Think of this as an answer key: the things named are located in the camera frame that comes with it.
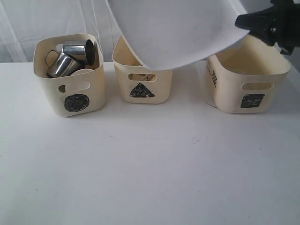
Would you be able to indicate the white backdrop curtain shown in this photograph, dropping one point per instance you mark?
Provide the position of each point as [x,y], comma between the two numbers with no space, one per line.
[23,23]

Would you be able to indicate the steel mug with wire handle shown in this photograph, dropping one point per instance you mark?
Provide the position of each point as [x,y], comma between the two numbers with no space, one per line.
[64,65]

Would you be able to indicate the steel mug with round handle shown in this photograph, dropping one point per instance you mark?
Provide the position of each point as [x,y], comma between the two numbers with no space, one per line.
[82,50]

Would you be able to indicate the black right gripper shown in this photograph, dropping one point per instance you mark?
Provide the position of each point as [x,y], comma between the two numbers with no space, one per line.
[279,24]

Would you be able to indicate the white ceramic bowl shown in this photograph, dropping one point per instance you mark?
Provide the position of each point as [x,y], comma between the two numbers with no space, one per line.
[82,71]

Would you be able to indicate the cream bin with triangle mark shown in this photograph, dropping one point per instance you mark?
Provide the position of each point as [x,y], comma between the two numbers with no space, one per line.
[125,63]

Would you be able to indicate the wooden chopstick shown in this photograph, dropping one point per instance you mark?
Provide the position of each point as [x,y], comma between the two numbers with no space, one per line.
[142,77]

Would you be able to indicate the cream bin with square mark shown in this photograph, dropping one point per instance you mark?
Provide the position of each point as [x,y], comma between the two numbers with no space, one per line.
[246,77]

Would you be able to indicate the white rectangular plate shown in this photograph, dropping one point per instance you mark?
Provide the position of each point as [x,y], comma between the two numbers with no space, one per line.
[169,34]

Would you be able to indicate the cream bin with circle mark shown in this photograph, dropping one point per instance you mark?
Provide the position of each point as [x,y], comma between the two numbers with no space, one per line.
[82,92]

